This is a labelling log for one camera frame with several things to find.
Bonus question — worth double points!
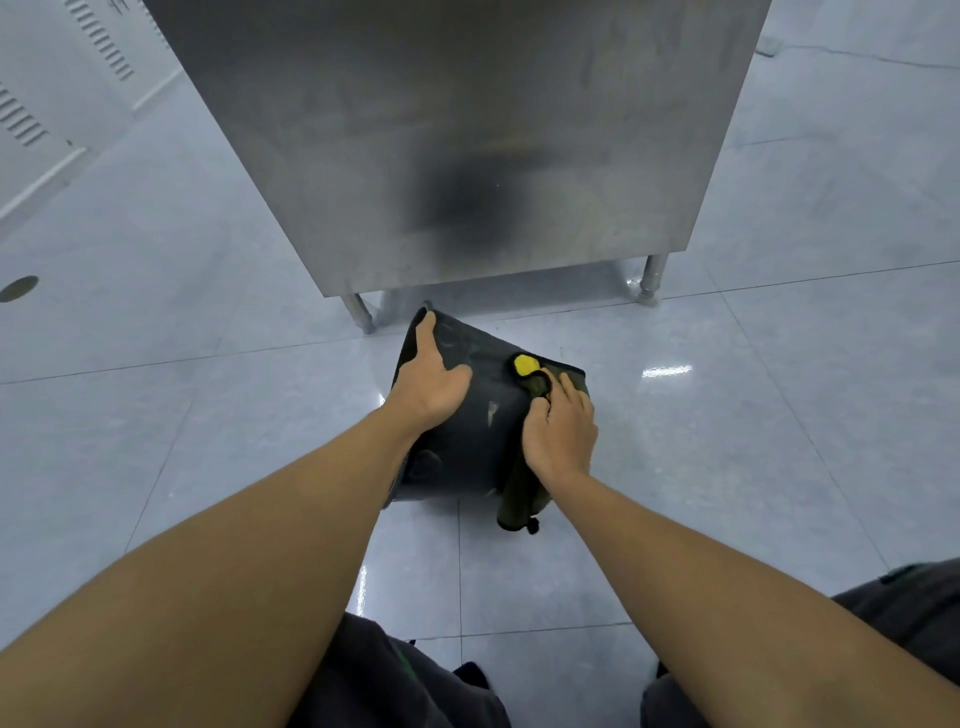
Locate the person's right hand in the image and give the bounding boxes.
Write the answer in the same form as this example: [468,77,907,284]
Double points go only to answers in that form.
[521,371,600,493]

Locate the person's left hand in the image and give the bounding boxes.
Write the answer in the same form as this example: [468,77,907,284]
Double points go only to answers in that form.
[384,311,474,437]

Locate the olive tube with yellow cap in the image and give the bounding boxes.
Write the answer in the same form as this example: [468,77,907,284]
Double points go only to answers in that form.
[496,354,557,536]

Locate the black bag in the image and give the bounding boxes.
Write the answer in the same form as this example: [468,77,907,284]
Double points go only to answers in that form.
[382,301,590,505]

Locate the person's left forearm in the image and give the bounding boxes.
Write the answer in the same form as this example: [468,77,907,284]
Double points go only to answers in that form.
[0,408,430,728]

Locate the person's right forearm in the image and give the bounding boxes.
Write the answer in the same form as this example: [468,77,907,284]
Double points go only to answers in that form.
[541,471,960,728]

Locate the steel cabinet leg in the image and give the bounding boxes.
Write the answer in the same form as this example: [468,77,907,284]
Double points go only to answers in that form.
[341,292,377,336]
[635,254,670,308]

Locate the stainless steel cabinet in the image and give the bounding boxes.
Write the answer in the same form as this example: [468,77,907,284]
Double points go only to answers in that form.
[142,0,774,298]

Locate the dark grey trousers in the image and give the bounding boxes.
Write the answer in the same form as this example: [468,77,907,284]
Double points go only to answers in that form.
[288,558,960,728]

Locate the white vented cabinet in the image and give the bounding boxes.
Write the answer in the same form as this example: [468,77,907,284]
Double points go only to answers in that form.
[0,0,186,243]

